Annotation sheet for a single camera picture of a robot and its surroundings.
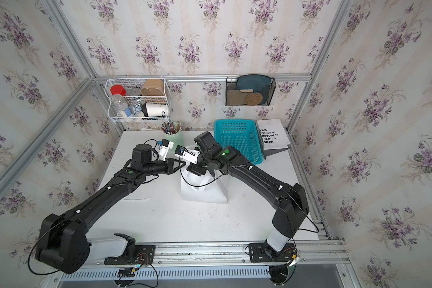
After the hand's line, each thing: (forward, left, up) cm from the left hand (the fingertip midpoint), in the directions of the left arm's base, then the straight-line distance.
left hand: (188, 166), depth 77 cm
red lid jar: (+40, +39, +13) cm, 58 cm away
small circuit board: (-36, +24, -22) cm, 49 cm away
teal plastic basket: (+39, -31, -20) cm, 54 cm away
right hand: (+2, -2, +3) cm, 4 cm away
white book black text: (+30, -47, -12) cm, 57 cm away
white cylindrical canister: (+31, +20, +6) cm, 37 cm away
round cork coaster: (+40, -34, +8) cm, 53 cm away
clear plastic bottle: (+31, +36, +8) cm, 49 cm away
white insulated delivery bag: (-9, -7, -3) cm, 12 cm away
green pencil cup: (+26, +11, -5) cm, 29 cm away
